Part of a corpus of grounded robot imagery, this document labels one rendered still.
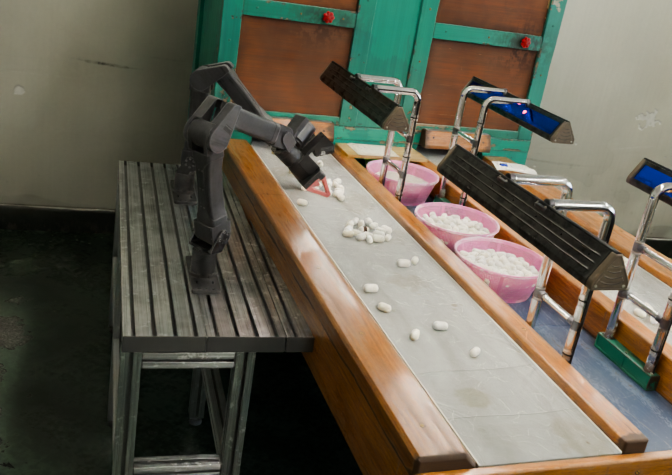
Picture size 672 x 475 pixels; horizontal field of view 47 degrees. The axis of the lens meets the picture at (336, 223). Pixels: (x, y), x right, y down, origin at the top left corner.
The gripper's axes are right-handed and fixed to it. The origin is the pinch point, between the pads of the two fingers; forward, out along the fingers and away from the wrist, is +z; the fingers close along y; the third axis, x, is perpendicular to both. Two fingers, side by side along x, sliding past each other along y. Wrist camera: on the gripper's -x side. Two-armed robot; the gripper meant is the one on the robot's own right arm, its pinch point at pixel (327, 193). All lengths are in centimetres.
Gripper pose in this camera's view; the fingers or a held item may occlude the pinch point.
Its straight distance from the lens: 214.5
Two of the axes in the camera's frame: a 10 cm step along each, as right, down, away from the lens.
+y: -3.1, -3.8, 8.7
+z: 6.1, 6.2, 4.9
